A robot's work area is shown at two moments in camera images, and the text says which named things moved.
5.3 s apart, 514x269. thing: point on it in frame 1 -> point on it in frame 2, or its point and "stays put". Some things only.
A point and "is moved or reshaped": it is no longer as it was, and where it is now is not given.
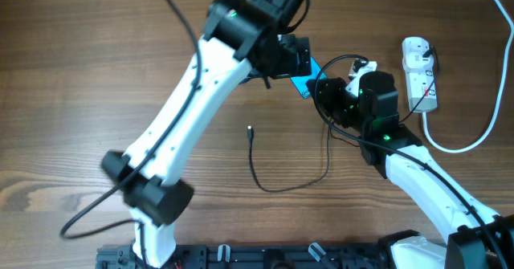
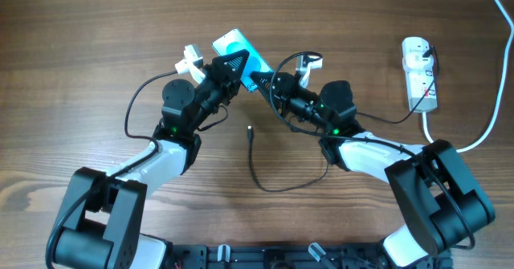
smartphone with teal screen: [299, 82] is moved or reshaped
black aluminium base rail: [253, 256] stays put
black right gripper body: [343, 106] -> [290, 91]
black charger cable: [328, 140] stays put
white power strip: [418, 58] stays put
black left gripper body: [283, 61] -> [213, 90]
